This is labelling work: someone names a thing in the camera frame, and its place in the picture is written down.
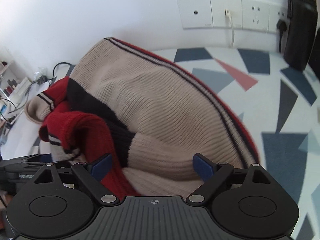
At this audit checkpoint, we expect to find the white wall socket panel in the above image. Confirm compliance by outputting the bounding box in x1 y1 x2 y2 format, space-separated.
177 0 287 33

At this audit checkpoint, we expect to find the black cable on left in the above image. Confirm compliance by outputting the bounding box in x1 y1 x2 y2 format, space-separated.
0 61 75 120

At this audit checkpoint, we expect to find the red black beige knit sweater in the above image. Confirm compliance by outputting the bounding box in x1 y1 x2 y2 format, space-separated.
24 38 259 198

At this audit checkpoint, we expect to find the geometric pattern tablecloth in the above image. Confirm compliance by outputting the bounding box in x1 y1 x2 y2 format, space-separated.
155 48 319 239

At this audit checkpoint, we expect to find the black plug and cable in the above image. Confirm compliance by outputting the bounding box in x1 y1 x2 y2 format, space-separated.
276 19 288 53

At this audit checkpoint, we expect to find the black water bottle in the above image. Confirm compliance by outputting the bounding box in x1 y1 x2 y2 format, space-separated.
284 0 318 72

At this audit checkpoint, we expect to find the white plugged cable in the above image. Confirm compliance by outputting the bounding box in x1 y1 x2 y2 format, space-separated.
224 9 235 49

